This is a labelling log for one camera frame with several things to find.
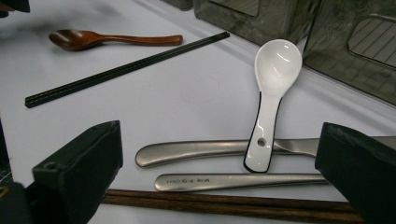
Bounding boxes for metal tongs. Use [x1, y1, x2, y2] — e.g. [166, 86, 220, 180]
[134, 135, 396, 169]

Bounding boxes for white ceramic spoon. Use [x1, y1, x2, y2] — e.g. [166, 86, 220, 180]
[243, 38, 304, 174]

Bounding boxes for black chopstick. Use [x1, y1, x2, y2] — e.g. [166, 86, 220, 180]
[24, 31, 230, 105]
[25, 33, 231, 109]

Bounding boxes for brown wooden chopstick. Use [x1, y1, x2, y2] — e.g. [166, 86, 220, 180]
[104, 189, 354, 213]
[102, 195, 367, 223]

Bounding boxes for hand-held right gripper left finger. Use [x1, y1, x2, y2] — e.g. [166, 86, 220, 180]
[32, 119, 124, 224]

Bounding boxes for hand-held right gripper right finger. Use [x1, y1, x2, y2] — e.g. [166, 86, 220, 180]
[315, 121, 396, 224]

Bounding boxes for brown wooden spoon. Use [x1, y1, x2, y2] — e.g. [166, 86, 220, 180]
[48, 29, 184, 52]

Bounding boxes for smoky plastic basket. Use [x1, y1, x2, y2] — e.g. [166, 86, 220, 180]
[303, 0, 396, 106]
[192, 0, 321, 47]
[162, 0, 194, 11]

